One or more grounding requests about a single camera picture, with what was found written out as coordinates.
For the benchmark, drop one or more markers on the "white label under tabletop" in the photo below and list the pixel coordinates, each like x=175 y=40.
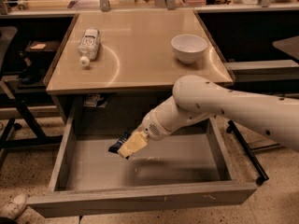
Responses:
x=91 y=100

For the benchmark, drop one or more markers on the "white ceramic bowl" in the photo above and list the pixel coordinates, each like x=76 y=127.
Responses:
x=188 y=48

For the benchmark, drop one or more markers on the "open grey top drawer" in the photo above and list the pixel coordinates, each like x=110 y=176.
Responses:
x=189 y=169

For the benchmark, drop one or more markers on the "black chair frame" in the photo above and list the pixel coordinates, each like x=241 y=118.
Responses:
x=41 y=139

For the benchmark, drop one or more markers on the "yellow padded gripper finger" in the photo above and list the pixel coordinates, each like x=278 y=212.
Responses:
x=136 y=141

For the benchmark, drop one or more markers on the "grey drawer cabinet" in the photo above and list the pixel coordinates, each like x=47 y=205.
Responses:
x=135 y=54

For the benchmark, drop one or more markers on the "white shoe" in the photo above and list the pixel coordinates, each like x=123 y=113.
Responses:
x=15 y=207

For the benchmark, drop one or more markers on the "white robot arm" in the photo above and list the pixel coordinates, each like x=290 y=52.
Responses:
x=195 y=99

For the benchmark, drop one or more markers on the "black bar on floor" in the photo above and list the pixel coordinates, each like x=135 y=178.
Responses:
x=258 y=167

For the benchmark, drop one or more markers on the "dark blue snack bar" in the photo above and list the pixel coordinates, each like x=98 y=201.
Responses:
x=115 y=148

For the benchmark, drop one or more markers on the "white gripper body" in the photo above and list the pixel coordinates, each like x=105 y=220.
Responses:
x=150 y=126

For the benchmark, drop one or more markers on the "clear plastic water bottle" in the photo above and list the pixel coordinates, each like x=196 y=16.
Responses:
x=88 y=46

